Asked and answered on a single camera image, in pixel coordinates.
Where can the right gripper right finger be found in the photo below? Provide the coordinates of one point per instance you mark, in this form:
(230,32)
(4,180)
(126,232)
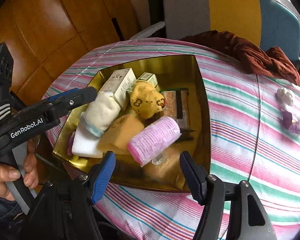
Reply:
(195,176)

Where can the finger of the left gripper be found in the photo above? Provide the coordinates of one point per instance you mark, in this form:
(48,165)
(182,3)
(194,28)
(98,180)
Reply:
(61,97)
(85,95)

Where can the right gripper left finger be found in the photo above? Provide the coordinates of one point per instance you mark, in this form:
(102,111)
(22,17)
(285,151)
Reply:
(101,175)

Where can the white foam block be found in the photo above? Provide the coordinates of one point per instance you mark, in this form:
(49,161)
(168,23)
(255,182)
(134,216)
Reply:
(85,143)

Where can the beige blue sock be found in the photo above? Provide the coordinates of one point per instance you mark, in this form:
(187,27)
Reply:
(101,113)

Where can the yellow sponge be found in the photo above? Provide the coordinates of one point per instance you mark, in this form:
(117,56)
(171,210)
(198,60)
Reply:
(119,134)
(166,171)

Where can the pink roll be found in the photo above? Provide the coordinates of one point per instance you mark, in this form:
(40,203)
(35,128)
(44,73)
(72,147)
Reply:
(153,140)

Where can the beige medicine box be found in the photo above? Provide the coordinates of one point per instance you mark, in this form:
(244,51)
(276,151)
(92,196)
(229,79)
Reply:
(118,84)

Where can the yellow patterned sock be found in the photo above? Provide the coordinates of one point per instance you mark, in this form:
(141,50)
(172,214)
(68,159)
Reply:
(145,100)

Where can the green white essential oil box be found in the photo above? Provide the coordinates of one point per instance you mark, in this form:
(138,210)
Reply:
(145,77)

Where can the white plastic bag ball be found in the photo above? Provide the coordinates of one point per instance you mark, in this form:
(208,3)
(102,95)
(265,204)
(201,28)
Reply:
(285,98)

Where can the brown patterned package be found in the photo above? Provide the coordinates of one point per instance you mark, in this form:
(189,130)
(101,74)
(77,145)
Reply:
(177,107)

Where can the person left hand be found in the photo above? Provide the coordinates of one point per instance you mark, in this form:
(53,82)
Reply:
(10,174)

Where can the wooden wardrobe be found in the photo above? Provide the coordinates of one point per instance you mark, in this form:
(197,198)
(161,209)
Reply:
(45,37)

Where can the striped bed sheet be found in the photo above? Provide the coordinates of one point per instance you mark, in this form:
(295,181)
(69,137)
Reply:
(248,142)

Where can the purple small object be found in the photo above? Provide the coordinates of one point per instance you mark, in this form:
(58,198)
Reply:
(290,122)

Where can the dark red blanket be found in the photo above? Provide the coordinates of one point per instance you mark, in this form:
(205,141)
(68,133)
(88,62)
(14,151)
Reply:
(254,60)

